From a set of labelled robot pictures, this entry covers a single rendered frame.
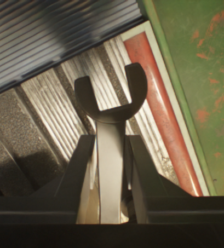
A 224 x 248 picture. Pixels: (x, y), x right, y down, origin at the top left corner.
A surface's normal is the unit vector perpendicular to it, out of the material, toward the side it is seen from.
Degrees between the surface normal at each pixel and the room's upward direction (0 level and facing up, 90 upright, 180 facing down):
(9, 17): 61
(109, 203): 0
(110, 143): 0
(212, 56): 0
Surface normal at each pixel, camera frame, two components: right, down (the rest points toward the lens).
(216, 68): 0.01, 0.30
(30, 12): 0.37, 0.90
